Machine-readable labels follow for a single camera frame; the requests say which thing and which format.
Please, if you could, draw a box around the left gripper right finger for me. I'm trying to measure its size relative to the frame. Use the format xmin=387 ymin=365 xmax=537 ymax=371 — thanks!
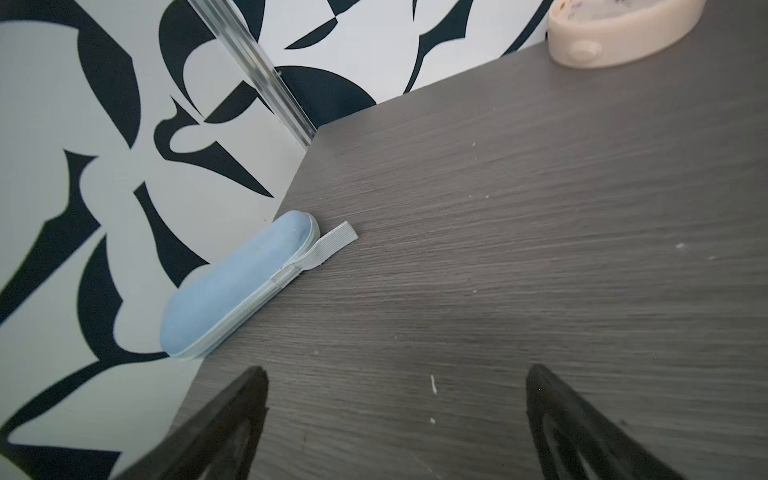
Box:
xmin=526 ymin=364 xmax=682 ymax=479

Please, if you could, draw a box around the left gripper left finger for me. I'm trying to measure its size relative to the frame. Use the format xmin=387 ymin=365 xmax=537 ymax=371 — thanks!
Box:
xmin=117 ymin=366 xmax=269 ymax=479

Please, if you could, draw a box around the blue glasses case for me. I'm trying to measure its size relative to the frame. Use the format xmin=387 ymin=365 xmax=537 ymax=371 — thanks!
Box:
xmin=159 ymin=211 xmax=358 ymax=359

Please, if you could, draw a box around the beige round clock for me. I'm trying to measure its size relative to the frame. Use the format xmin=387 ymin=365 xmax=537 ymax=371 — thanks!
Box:
xmin=547 ymin=0 xmax=706 ymax=69

